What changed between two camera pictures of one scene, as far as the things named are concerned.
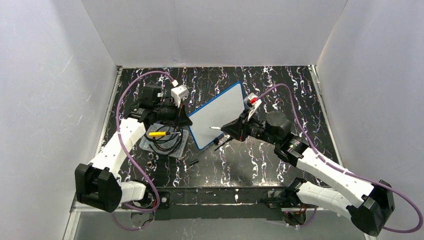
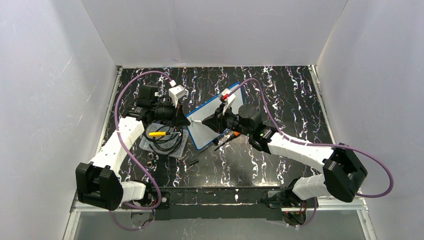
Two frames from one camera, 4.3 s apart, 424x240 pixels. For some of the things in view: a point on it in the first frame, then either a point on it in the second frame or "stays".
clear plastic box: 165,139 stays
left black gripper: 178,112 stays
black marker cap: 194,161 stays
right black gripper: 242,126 to 221,119
